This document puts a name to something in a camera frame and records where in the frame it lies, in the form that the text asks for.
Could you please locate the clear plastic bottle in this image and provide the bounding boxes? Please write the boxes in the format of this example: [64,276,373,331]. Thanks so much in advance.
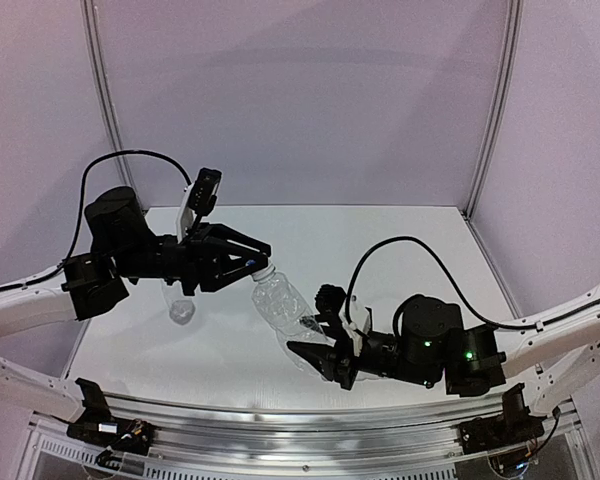
[161,281,196,326]
[249,263,361,381]

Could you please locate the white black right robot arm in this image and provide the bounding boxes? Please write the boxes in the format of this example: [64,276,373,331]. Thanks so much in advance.
[287,284,600,416]

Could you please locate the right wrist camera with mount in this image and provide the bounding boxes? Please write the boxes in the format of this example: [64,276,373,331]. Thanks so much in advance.
[315,284,373,357]

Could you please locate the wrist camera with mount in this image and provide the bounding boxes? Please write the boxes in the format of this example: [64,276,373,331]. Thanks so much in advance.
[176,168,222,242]
[315,284,373,357]

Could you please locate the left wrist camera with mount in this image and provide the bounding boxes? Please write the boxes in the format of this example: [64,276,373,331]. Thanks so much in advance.
[176,168,222,242]

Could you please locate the aluminium front rail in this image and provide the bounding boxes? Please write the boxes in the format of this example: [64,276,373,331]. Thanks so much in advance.
[29,387,581,480]

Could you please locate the black right camera cable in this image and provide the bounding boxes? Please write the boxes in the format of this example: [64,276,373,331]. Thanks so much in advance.
[344,235,536,331]

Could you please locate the black camera cable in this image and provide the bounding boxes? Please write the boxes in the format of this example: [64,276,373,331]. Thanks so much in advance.
[0,149,194,301]
[344,235,536,331]

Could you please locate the black left camera cable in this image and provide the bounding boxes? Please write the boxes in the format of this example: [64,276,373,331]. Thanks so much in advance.
[0,149,194,301]

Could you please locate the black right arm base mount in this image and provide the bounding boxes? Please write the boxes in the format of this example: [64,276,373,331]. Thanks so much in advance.
[458,383,547,455]

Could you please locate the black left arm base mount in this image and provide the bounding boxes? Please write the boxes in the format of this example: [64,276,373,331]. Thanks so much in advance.
[67,378,156,469]

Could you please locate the aluminium left corner post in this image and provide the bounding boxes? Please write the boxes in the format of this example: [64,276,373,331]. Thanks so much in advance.
[81,0,146,221]

